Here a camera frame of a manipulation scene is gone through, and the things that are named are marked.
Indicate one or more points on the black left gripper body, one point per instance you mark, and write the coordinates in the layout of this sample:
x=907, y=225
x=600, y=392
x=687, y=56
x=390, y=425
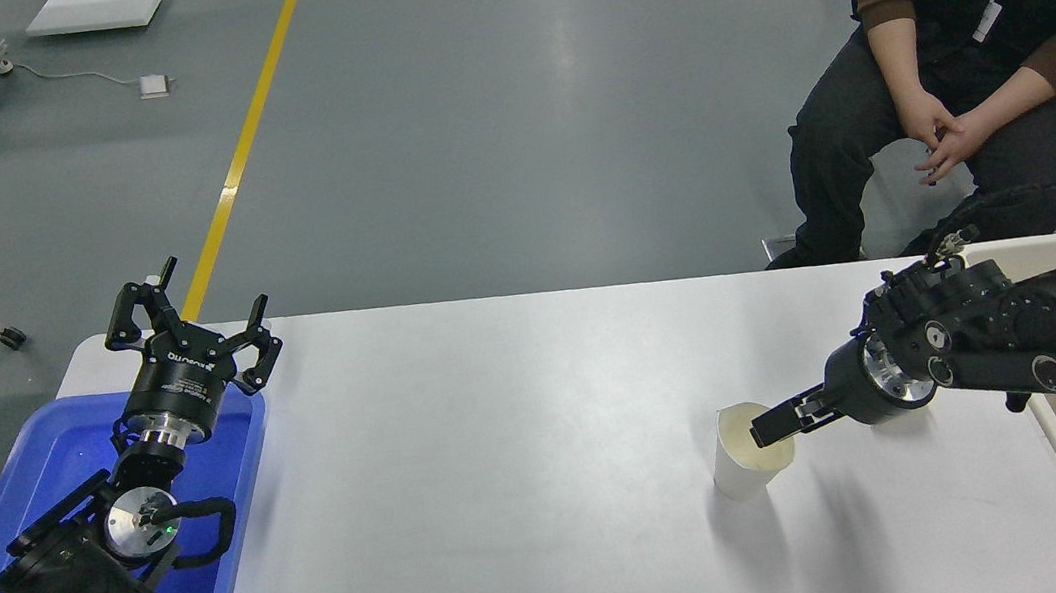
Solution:
x=184, y=384

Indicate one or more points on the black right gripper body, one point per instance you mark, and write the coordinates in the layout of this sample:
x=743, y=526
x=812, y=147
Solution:
x=849, y=386

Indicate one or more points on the white paper cup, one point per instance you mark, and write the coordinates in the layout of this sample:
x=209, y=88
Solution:
x=741, y=472

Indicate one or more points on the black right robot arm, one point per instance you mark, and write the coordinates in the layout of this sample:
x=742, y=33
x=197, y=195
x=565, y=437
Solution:
x=1024, y=316

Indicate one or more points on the person's left hand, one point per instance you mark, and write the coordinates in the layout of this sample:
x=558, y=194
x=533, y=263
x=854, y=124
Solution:
x=963, y=142

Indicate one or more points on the person's right hand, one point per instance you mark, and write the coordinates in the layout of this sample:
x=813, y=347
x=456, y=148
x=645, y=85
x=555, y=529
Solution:
x=924, y=115

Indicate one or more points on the blue plastic tray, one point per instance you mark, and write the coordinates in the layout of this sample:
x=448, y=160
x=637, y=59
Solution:
x=215, y=536

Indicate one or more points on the small white floor box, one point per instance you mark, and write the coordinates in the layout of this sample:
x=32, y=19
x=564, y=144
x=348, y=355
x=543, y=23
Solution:
x=154, y=86

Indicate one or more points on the flat white board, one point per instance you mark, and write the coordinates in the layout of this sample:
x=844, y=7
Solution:
x=95, y=7

